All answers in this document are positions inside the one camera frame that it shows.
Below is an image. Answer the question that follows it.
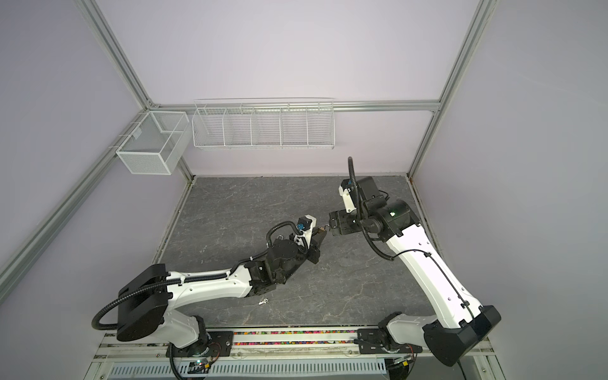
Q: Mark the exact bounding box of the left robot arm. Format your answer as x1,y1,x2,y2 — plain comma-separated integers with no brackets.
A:
91,215,327,352

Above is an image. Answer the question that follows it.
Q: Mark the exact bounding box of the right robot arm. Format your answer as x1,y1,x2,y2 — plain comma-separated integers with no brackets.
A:
329,158,501,367

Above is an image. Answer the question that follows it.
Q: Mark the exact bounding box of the white mesh box basket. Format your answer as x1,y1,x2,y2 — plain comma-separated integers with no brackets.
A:
117,111,193,175

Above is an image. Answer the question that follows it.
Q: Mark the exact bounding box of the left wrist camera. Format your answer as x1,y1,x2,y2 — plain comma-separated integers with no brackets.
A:
296,215,317,247

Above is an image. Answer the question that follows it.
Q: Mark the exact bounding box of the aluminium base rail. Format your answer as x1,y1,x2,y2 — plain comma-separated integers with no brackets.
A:
94,325,495,364

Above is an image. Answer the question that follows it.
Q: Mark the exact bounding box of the white wire shelf basket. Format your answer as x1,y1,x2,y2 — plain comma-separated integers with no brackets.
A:
191,98,336,150

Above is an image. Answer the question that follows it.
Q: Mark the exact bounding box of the white vented cable duct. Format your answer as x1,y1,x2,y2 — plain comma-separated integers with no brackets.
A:
106,359,388,379

